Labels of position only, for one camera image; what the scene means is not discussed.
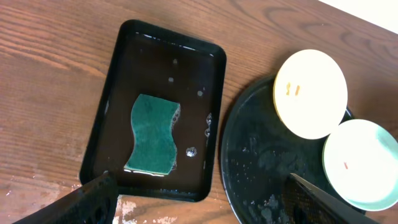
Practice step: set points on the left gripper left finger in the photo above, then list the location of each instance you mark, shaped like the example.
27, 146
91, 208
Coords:
94, 202

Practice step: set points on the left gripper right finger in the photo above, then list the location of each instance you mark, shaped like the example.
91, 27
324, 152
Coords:
306, 203

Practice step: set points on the yellow plate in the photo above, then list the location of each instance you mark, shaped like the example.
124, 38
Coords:
310, 94

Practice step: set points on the green yellow sponge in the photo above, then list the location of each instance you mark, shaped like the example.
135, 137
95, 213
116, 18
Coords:
152, 122

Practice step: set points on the black rectangular tray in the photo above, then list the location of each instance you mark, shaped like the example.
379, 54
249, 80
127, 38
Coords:
151, 60

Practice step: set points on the black round tray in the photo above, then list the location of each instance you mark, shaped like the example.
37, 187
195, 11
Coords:
258, 152

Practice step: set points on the light green plate front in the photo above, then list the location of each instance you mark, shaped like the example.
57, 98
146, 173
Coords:
360, 163

